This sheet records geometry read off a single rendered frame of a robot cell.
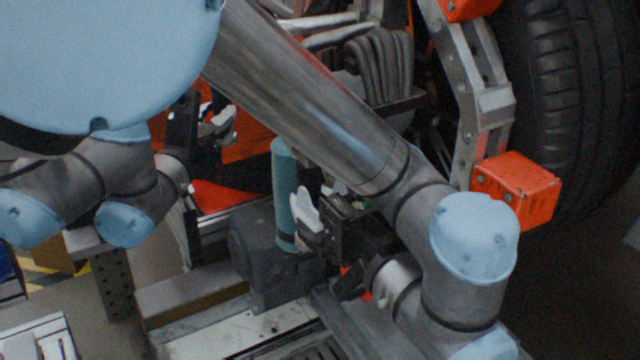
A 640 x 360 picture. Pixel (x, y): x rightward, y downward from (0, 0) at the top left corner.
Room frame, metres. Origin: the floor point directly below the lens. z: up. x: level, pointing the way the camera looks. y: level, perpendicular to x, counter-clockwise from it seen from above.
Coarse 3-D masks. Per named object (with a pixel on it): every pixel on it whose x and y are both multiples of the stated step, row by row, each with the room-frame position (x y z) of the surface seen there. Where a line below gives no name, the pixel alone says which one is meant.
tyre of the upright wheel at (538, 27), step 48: (336, 0) 1.13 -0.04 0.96; (528, 0) 0.73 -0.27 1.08; (576, 0) 0.75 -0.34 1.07; (624, 0) 0.78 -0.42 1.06; (528, 48) 0.71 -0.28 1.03; (576, 48) 0.71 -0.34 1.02; (624, 48) 0.74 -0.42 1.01; (528, 96) 0.69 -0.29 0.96; (576, 96) 0.68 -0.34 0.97; (624, 96) 0.72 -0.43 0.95; (528, 144) 0.67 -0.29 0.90; (576, 144) 0.66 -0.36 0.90; (624, 144) 0.71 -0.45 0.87; (576, 192) 0.68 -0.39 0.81; (528, 240) 0.68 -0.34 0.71
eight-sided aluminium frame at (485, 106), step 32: (320, 0) 1.09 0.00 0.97; (448, 32) 0.72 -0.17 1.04; (480, 32) 0.74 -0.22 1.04; (448, 64) 0.71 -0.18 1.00; (480, 64) 0.72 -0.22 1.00; (480, 96) 0.66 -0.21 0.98; (512, 96) 0.68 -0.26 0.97; (480, 128) 0.65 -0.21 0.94; (480, 160) 0.65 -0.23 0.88; (352, 192) 0.96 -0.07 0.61
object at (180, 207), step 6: (192, 192) 1.26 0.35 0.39; (180, 198) 1.24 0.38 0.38; (186, 198) 1.30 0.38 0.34; (174, 204) 1.30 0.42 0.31; (180, 204) 1.24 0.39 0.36; (186, 204) 1.28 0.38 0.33; (192, 204) 1.27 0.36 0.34; (174, 210) 1.32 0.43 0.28; (180, 210) 1.25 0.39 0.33; (186, 210) 1.24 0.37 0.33; (192, 210) 1.24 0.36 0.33; (180, 216) 1.26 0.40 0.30; (186, 216) 1.23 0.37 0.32; (192, 216) 1.24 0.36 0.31; (180, 222) 1.26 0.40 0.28; (186, 222) 1.23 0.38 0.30; (192, 222) 1.24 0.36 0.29; (186, 228) 1.23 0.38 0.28
